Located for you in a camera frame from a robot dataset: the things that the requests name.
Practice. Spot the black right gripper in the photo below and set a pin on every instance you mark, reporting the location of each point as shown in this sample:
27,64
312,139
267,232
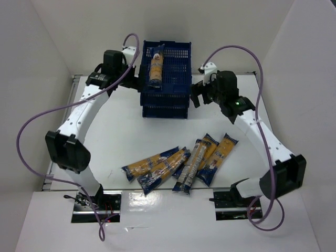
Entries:
200,92

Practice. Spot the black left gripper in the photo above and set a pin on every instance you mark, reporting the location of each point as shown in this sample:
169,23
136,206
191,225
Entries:
138,77

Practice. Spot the blue plastic tray shelf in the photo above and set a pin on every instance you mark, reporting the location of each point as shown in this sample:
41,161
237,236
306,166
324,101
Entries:
173,99

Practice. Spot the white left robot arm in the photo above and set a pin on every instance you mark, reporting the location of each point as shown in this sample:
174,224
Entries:
66,145

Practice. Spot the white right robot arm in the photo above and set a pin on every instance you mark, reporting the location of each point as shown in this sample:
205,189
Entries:
285,170

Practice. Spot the middle yellow spaghetti bag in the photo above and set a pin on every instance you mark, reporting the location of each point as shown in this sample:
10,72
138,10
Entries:
209,151

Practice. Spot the right-most spaghetti bag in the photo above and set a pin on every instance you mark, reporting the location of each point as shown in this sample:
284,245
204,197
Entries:
207,172

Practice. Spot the left-most spaghetti bag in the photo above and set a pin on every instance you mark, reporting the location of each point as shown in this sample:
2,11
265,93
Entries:
139,168

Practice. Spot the white-label spaghetti bag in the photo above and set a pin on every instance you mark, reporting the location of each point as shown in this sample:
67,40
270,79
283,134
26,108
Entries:
185,180

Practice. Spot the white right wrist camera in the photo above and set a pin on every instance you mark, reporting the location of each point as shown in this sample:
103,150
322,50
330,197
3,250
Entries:
207,70

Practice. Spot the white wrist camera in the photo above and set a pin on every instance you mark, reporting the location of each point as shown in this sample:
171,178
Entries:
207,70
130,53

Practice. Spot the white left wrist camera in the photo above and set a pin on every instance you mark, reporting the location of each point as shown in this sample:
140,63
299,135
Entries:
130,53

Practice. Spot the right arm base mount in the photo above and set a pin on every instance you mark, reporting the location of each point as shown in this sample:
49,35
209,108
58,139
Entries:
228,208

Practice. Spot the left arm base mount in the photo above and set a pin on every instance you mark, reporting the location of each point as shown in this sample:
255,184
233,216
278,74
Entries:
108,211

